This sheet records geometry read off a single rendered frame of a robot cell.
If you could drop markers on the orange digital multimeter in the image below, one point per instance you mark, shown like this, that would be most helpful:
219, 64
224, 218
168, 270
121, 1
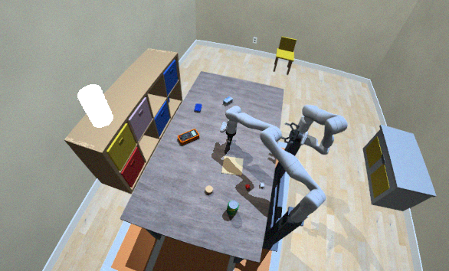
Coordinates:
189, 136

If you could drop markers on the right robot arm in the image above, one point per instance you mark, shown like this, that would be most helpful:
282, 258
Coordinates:
333, 124

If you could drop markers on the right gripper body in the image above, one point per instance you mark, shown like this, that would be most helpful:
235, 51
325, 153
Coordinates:
297, 136

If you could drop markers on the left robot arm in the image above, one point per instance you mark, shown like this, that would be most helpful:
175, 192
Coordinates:
292, 166

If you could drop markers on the beige flat mat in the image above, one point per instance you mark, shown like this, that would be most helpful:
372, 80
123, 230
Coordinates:
232, 166

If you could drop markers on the green soda can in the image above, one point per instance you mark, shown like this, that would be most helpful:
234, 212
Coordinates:
232, 207

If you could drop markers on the tan short cylinder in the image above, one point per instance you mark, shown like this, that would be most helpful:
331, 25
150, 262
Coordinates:
209, 189

